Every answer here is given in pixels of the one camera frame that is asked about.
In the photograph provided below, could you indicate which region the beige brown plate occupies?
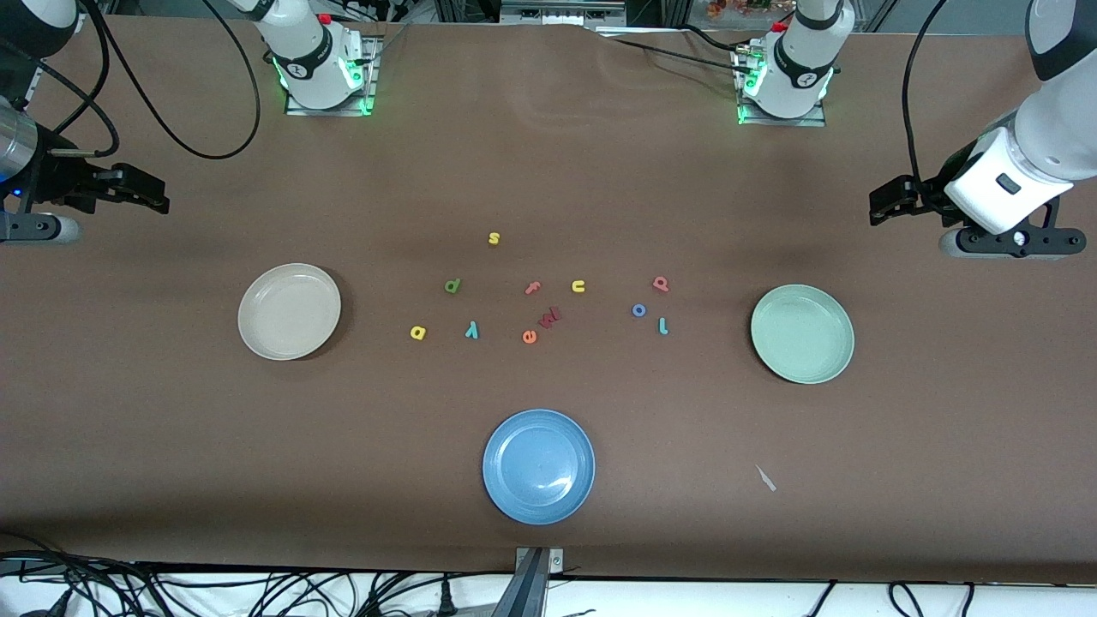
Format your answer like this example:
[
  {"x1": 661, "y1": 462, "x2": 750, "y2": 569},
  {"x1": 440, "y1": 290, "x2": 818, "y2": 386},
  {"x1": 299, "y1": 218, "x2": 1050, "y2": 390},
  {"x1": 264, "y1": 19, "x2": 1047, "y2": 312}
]
[{"x1": 237, "y1": 262, "x2": 342, "y2": 362}]

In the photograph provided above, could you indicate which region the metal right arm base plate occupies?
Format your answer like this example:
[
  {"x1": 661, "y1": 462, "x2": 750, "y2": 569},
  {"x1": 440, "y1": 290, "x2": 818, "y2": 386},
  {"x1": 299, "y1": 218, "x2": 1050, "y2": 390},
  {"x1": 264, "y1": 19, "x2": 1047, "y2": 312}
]
[{"x1": 285, "y1": 34, "x2": 380, "y2": 117}]

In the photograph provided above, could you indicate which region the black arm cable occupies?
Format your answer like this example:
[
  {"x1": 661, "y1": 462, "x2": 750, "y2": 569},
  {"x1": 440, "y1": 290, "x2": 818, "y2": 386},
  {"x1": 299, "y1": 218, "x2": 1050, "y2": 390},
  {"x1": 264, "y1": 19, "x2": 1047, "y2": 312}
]
[
  {"x1": 902, "y1": 0, "x2": 958, "y2": 203},
  {"x1": 17, "y1": 0, "x2": 262, "y2": 161}
]

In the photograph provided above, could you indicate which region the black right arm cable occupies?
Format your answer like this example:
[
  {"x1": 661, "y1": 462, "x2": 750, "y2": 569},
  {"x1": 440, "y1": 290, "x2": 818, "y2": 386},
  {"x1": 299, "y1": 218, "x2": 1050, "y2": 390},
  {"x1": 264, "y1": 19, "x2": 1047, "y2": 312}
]
[{"x1": 17, "y1": 0, "x2": 262, "y2": 161}]

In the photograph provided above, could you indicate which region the black cable tangle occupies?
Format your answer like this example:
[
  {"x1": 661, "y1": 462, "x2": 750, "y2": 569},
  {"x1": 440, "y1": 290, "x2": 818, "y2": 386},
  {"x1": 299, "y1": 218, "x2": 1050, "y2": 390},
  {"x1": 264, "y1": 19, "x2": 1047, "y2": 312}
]
[{"x1": 0, "y1": 531, "x2": 515, "y2": 617}]

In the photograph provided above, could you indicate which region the black cable behind base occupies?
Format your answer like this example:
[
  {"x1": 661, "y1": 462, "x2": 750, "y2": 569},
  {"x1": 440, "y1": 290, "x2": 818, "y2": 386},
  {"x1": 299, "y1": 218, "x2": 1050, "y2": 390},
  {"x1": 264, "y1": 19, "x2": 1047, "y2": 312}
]
[
  {"x1": 675, "y1": 24, "x2": 745, "y2": 54},
  {"x1": 610, "y1": 36, "x2": 745, "y2": 73}
]

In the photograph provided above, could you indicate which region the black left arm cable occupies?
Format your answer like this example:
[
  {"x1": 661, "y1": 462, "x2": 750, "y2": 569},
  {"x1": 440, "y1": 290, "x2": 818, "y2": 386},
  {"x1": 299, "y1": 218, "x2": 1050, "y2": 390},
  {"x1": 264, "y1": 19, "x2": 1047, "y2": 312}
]
[{"x1": 902, "y1": 0, "x2": 958, "y2": 203}]

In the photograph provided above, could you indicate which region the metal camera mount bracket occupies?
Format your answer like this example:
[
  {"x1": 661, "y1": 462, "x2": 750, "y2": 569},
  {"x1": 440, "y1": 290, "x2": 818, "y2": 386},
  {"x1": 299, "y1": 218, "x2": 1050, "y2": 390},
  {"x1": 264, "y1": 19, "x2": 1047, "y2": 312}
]
[{"x1": 513, "y1": 547, "x2": 566, "y2": 617}]

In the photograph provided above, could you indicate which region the blue plate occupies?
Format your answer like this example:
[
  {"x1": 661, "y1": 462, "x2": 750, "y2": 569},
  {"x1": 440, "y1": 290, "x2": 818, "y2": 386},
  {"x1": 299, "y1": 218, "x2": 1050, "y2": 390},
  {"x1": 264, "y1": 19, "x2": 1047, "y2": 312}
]
[{"x1": 482, "y1": 409, "x2": 596, "y2": 525}]

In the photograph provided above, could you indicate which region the grey equipment box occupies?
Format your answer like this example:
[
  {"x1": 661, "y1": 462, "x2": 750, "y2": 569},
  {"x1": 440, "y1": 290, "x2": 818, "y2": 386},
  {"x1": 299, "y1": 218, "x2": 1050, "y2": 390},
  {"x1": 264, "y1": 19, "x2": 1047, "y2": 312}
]
[{"x1": 500, "y1": 0, "x2": 626, "y2": 27}]

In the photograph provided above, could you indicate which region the aluminium side rail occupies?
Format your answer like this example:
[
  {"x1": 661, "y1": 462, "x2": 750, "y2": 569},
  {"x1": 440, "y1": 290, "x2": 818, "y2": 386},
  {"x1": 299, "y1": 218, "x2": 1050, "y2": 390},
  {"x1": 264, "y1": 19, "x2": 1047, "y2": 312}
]
[{"x1": 15, "y1": 58, "x2": 44, "y2": 112}]

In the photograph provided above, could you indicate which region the brown table cover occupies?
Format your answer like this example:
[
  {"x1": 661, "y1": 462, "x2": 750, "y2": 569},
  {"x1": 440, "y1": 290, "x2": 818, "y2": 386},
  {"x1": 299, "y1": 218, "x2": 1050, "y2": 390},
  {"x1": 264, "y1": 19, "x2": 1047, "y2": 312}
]
[{"x1": 0, "y1": 15, "x2": 1097, "y2": 585}]

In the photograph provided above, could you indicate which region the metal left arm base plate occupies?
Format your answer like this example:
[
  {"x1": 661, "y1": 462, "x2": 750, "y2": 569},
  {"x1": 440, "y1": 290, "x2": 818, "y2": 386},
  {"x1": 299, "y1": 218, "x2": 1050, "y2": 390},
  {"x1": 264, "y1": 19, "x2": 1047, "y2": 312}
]
[{"x1": 737, "y1": 43, "x2": 828, "y2": 128}]

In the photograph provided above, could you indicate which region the orange decoration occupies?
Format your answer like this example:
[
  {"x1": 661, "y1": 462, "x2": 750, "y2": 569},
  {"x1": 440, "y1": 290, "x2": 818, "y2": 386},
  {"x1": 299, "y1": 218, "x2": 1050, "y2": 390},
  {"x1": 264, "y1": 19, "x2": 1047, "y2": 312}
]
[{"x1": 707, "y1": 0, "x2": 798, "y2": 20}]

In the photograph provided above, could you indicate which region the light green plate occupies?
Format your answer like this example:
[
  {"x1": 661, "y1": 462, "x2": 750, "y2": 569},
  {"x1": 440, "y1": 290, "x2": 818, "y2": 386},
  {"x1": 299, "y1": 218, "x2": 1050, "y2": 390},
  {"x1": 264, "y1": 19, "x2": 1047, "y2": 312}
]
[{"x1": 750, "y1": 284, "x2": 856, "y2": 385}]

